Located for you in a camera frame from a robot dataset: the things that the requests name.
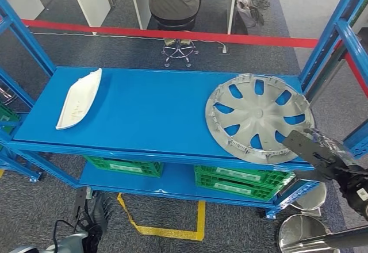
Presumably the grey metal post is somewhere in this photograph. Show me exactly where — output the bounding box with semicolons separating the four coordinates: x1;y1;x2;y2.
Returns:
305;40;348;104

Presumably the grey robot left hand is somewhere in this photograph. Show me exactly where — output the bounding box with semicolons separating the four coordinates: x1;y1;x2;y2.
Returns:
84;194;114;253

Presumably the white plastic trim part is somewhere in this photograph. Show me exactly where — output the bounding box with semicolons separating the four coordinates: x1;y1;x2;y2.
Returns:
55;67;103;131

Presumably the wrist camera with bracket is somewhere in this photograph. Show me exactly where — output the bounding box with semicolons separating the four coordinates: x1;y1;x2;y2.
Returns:
283;129;345;173
73;186;93;229

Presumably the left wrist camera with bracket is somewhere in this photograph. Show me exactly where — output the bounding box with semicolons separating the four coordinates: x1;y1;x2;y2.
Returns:
73;186;93;229

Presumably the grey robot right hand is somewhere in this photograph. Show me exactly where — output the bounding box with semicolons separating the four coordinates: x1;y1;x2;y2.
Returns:
293;128;357;183

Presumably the black and grey bag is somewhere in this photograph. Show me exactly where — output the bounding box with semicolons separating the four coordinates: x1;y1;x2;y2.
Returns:
232;0;264;36

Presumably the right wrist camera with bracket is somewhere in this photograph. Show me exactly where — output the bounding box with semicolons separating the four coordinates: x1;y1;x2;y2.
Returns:
283;129;345;173

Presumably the blue metal shelf rack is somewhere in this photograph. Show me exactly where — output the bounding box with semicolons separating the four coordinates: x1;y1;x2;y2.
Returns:
0;0;368;220
0;67;44;184

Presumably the silver plastic wheel hubcap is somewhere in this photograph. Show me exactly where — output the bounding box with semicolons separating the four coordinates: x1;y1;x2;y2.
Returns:
205;73;315;166

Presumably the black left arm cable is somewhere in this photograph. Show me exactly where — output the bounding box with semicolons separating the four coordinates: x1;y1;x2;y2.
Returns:
53;218;87;253

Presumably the chrome base stool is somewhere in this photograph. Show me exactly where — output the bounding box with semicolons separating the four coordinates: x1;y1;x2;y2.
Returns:
151;13;200;68

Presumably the red barrier tape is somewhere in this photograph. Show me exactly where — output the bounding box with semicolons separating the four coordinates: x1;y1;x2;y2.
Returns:
21;18;368;99

